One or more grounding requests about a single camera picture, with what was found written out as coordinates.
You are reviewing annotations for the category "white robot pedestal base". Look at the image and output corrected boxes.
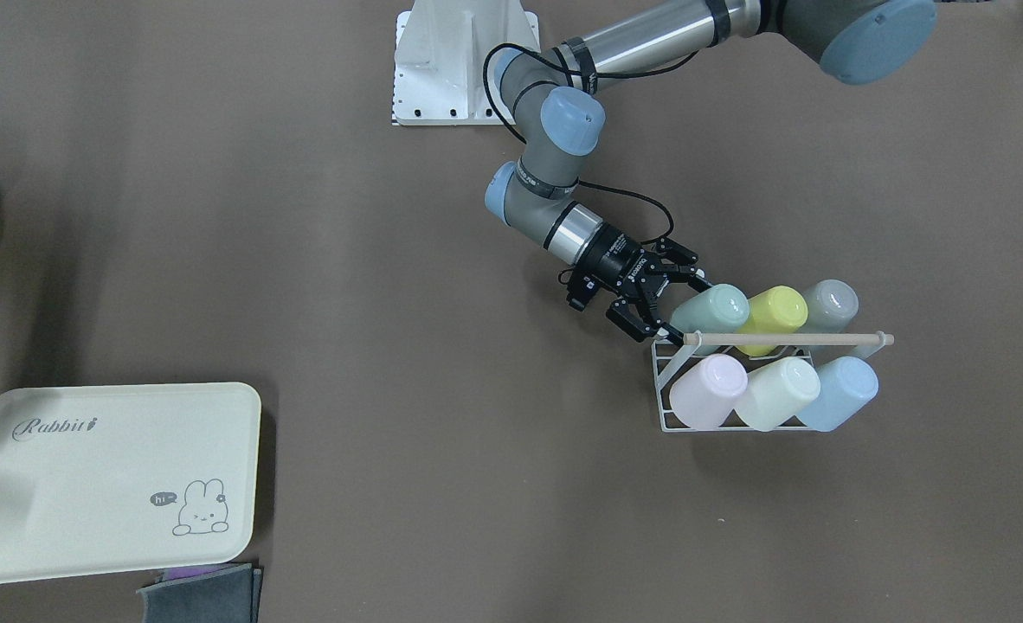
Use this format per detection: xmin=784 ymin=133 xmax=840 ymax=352
xmin=390 ymin=1 xmax=540 ymax=126

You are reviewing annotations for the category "green plastic cup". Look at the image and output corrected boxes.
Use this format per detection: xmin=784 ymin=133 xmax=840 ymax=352
xmin=669 ymin=284 xmax=750 ymax=333

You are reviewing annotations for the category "cream rabbit tray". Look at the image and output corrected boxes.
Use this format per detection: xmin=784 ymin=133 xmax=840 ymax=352
xmin=0 ymin=382 xmax=261 ymax=584

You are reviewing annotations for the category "pink plastic cup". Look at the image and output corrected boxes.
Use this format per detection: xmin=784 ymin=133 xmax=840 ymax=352
xmin=667 ymin=354 xmax=749 ymax=431

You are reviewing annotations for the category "grey folded cloth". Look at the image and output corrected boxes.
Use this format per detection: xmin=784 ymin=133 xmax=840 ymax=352
xmin=138 ymin=563 xmax=262 ymax=622

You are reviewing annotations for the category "yellow plastic cup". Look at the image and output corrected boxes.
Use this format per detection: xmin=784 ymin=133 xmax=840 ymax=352
xmin=737 ymin=286 xmax=809 ymax=335

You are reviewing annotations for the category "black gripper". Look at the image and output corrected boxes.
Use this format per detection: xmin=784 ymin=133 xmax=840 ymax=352
xmin=579 ymin=223 xmax=714 ymax=344

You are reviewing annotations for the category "grey plastic cup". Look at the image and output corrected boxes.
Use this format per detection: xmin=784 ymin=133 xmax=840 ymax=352
xmin=799 ymin=279 xmax=859 ymax=333

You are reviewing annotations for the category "cream plastic cup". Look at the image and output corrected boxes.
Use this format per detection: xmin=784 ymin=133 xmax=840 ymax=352
xmin=733 ymin=357 xmax=820 ymax=431

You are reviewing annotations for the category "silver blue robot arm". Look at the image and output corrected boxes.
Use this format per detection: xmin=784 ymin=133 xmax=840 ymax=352
xmin=483 ymin=1 xmax=938 ymax=344

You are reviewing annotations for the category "white wire cup rack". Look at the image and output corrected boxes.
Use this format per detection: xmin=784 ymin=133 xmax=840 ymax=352
xmin=650 ymin=331 xmax=895 ymax=434

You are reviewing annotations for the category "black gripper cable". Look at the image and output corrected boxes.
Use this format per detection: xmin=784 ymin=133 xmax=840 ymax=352
xmin=482 ymin=43 xmax=703 ymax=247

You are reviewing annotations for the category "blue plastic cup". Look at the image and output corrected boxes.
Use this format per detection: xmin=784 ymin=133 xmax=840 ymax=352
xmin=796 ymin=356 xmax=879 ymax=431

